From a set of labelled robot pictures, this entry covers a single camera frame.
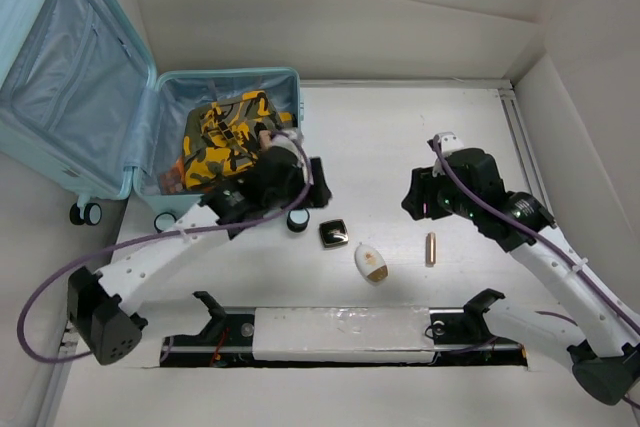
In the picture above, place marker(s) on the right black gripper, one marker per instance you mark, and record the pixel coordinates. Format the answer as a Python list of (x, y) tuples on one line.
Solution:
[(421, 185)]

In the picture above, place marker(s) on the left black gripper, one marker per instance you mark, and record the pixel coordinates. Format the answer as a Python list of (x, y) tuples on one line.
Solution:
[(319, 194)]

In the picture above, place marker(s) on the black square compact case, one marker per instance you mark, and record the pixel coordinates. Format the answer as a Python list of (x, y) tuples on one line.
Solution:
[(333, 233)]

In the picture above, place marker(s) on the white oval sunscreen bottle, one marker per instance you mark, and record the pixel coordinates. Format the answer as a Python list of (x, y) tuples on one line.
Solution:
[(370, 264)]

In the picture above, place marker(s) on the beige foundation bottle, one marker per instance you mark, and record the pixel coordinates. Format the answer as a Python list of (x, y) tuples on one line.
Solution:
[(262, 139)]

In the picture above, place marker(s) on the camouflage yellow green garment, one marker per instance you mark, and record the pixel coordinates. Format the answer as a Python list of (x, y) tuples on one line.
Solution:
[(207, 158)]

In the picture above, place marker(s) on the eyeshadow palette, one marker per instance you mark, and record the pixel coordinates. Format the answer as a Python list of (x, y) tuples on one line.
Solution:
[(172, 182)]

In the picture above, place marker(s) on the light blue suitcase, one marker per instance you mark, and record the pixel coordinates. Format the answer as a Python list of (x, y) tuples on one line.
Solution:
[(83, 104)]

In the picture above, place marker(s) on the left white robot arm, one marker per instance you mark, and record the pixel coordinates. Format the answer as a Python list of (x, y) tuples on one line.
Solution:
[(106, 306)]

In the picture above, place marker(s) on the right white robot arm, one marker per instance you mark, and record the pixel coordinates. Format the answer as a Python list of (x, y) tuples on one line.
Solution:
[(599, 344)]

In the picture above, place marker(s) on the rose gold lipstick tube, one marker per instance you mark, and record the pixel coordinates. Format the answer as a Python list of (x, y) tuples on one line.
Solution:
[(430, 249)]

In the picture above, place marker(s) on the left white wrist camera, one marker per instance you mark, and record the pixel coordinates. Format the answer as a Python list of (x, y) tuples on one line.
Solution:
[(290, 140)]

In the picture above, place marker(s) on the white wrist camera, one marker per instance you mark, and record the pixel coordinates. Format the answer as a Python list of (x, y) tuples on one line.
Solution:
[(444, 145), (290, 140)]

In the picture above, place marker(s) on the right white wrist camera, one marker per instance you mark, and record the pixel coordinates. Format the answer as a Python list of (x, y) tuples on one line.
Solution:
[(444, 145)]

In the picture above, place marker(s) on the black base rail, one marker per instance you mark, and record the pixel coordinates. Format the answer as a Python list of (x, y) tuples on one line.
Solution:
[(340, 337)]

